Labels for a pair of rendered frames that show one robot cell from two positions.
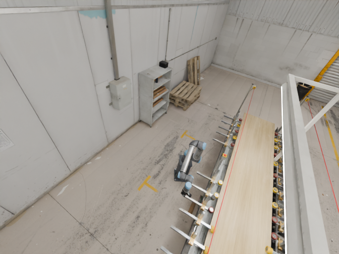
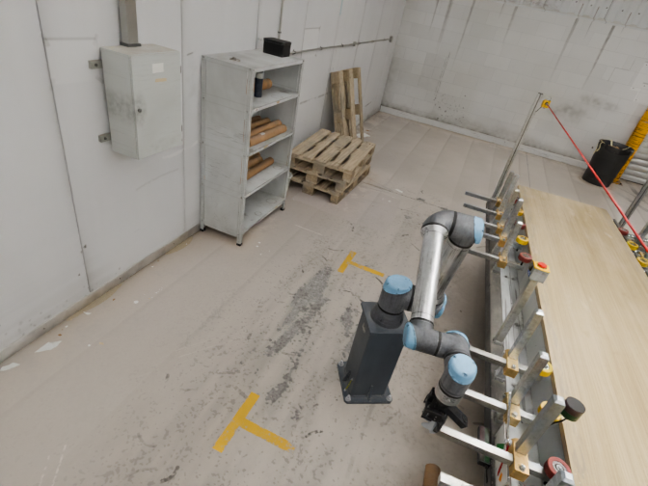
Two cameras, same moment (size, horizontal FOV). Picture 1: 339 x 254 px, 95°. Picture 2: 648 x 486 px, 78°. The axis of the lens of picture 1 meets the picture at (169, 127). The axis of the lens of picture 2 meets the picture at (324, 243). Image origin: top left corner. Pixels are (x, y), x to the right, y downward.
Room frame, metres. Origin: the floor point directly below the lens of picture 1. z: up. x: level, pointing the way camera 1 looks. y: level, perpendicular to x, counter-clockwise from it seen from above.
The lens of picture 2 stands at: (0.23, 0.28, 2.15)
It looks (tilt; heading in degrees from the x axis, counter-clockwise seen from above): 32 degrees down; 351
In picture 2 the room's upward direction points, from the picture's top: 12 degrees clockwise
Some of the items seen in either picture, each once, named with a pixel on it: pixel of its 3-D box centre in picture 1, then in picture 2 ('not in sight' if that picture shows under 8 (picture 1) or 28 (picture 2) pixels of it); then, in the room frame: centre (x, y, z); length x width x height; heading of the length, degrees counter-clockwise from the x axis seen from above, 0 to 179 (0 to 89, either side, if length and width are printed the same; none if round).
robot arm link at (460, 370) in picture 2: (187, 186); (457, 375); (1.09, -0.39, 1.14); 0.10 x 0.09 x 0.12; 165
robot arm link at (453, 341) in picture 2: (189, 179); (453, 349); (1.20, -0.41, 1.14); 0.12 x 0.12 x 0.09; 75
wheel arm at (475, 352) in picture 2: (208, 178); (493, 359); (1.46, -0.81, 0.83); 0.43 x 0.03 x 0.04; 67
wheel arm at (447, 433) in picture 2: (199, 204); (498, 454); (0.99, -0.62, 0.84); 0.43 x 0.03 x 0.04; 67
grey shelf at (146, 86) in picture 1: (155, 96); (251, 147); (3.84, 0.56, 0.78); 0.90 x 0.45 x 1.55; 155
